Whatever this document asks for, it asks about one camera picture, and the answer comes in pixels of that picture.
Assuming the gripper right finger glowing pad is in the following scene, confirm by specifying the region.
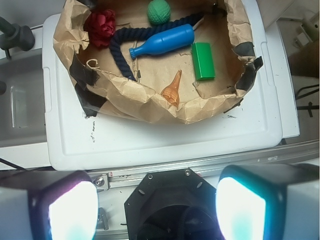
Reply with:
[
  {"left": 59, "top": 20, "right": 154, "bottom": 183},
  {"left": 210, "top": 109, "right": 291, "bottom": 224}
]
[{"left": 215, "top": 163, "right": 320, "bottom": 240}]

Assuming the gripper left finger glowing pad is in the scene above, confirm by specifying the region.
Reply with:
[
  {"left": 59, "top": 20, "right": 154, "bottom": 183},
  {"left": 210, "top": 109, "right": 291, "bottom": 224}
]
[{"left": 0, "top": 170, "right": 99, "bottom": 240}]

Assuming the orange cone shell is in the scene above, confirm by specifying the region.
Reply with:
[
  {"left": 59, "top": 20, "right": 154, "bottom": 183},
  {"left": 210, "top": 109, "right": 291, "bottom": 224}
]
[{"left": 160, "top": 69, "right": 182, "bottom": 107}]

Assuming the white plastic bin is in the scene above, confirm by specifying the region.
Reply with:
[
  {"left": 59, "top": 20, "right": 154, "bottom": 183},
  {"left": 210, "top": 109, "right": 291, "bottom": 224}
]
[{"left": 42, "top": 0, "right": 283, "bottom": 171}]

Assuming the clear plastic container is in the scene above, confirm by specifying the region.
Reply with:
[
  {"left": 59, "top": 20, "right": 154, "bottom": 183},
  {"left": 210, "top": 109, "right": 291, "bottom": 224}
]
[{"left": 0, "top": 49, "right": 47, "bottom": 148}]

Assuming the green rectangular block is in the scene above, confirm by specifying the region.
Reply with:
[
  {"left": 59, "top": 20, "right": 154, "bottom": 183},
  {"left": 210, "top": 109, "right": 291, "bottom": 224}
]
[{"left": 191, "top": 42, "right": 216, "bottom": 81}]

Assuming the grey clamp knob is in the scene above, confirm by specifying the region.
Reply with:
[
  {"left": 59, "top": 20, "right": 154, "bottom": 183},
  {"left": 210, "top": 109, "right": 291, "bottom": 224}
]
[{"left": 0, "top": 17, "right": 35, "bottom": 60}]

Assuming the crumpled brown paper liner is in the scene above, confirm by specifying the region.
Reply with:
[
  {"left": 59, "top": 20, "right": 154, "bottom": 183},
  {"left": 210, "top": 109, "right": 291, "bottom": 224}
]
[{"left": 53, "top": 0, "right": 263, "bottom": 124}]

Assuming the blue plastic bottle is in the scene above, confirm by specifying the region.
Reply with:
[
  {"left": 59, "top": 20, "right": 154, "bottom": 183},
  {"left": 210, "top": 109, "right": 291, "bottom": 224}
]
[{"left": 129, "top": 24, "right": 195, "bottom": 59}]

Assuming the red fabric flower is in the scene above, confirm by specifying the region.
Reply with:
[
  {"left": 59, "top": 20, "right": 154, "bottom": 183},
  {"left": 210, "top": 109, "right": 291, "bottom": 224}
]
[{"left": 83, "top": 9, "right": 116, "bottom": 48}]

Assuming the green textured ball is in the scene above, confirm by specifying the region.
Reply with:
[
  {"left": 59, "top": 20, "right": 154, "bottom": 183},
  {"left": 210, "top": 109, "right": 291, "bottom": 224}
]
[{"left": 147, "top": 0, "right": 171, "bottom": 26}]

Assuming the aluminium rail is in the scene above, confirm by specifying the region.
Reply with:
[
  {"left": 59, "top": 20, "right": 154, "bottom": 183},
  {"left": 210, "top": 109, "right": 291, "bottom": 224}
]
[{"left": 87, "top": 139, "right": 320, "bottom": 191}]

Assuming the black octagonal mount plate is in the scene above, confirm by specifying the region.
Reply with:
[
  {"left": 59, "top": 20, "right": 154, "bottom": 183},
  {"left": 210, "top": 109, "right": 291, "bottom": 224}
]
[{"left": 124, "top": 168, "right": 224, "bottom": 240}]

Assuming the dark blue rope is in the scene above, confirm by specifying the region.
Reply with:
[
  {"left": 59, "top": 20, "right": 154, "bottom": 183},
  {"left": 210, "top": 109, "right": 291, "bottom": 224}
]
[{"left": 109, "top": 11, "right": 205, "bottom": 81}]

